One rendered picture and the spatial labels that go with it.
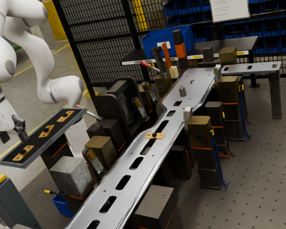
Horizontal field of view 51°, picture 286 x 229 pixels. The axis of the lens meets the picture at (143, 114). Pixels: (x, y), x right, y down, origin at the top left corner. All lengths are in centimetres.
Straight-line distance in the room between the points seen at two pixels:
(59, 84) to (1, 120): 52
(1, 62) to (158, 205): 63
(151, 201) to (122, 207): 11
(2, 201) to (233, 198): 87
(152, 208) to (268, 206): 55
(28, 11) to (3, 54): 37
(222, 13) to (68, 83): 105
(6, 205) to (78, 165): 27
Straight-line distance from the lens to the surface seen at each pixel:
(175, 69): 169
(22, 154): 118
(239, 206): 132
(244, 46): 189
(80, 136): 164
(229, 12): 201
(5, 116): 107
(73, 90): 151
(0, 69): 100
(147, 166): 111
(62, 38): 905
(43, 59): 147
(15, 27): 143
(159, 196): 94
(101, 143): 118
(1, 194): 112
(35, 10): 137
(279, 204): 132
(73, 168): 106
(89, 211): 104
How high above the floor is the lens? 168
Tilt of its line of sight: 28 degrees down
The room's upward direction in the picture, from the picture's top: 18 degrees counter-clockwise
